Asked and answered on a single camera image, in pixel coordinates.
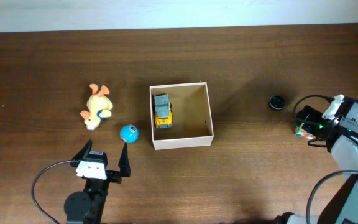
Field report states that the yellow grey toy truck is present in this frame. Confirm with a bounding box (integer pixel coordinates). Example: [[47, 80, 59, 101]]
[[154, 94, 173, 129]]

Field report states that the colourful puzzle cube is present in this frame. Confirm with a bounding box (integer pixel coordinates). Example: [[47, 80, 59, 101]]
[[295, 123, 316, 140]]

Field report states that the blue ball toy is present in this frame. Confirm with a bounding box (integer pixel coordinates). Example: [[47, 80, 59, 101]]
[[119, 124, 139, 144]]

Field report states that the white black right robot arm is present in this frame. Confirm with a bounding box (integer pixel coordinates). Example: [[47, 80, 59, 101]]
[[274, 95, 358, 224]]

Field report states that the yellow plush duck toy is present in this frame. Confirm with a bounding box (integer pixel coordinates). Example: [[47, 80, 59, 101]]
[[80, 83, 114, 131]]

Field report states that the pink cardboard box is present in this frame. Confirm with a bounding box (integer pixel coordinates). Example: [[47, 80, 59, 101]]
[[149, 82, 214, 151]]

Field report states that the black round cap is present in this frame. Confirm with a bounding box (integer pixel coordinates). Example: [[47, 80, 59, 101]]
[[268, 95, 285, 111]]

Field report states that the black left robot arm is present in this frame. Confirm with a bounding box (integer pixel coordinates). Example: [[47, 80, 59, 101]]
[[64, 140, 131, 223]]

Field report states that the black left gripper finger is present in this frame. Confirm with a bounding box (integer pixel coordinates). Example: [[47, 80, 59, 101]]
[[70, 139, 93, 167], [118, 142, 131, 177]]

